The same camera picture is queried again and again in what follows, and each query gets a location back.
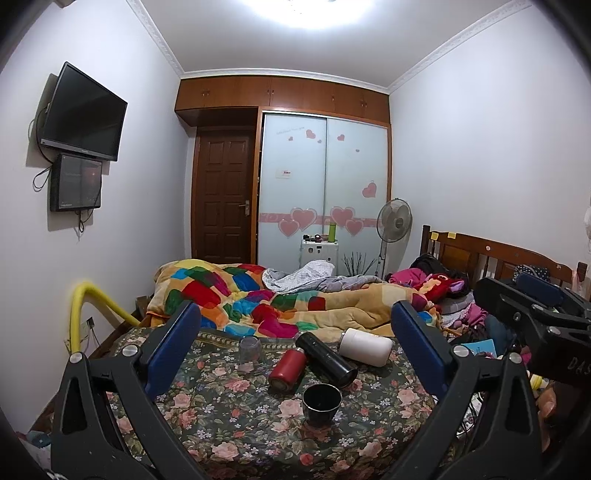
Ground blue book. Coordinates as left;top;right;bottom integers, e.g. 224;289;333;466
462;339;498;358

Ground red bottle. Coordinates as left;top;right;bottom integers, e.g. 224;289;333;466
268;348;307;393

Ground yellow padded rail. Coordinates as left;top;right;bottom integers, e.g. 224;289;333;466
68;284;140;352

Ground ceiling lamp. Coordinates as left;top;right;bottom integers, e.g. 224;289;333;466
238;0;375;31

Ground colourful patchwork blanket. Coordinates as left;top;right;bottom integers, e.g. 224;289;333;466
147;259;443;340

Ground black bag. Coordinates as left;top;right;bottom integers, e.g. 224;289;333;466
409;253;448;278

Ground wardrobe with heart stickers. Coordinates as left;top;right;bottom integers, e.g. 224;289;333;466
174;76;393;280

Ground brown wooden door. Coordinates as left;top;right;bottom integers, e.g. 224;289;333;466
191;127;258;265

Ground red plush toy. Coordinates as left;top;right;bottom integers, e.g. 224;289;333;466
416;272;469;305

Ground small black wall monitor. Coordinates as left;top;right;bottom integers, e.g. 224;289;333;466
50;154;103;212

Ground black thermos bottle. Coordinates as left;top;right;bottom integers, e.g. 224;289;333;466
294;330;359;390

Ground clear glass cup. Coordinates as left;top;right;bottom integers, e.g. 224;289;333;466
238;335;265;374

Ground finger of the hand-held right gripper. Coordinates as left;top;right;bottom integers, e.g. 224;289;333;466
474;275;557;335
514;272;573;308

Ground white thermos bottle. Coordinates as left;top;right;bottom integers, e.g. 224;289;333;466
338;328;394;368

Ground white cabinet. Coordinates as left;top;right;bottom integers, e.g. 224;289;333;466
300;237;339;269

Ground standing electric fan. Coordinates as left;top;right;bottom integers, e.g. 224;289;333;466
375;198;413;280

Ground grey blanket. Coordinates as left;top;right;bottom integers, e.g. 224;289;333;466
262;260;387;294

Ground dried twigs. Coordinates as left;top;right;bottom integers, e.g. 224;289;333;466
341;251;377;279

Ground wall-mounted black television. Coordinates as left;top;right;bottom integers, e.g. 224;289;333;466
39;61;129;162

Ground black cup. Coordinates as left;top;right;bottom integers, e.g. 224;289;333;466
302;383;343;428

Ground pink clothing pile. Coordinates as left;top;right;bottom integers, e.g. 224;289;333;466
387;268;428;287

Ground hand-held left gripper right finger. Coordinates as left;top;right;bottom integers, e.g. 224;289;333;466
382;300;544;480

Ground wooden bed headboard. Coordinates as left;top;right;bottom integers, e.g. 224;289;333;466
420;224;588;296

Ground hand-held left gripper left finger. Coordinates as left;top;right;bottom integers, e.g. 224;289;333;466
51;300;209;480

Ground black television cable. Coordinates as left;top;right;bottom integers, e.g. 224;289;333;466
29;104;58;191

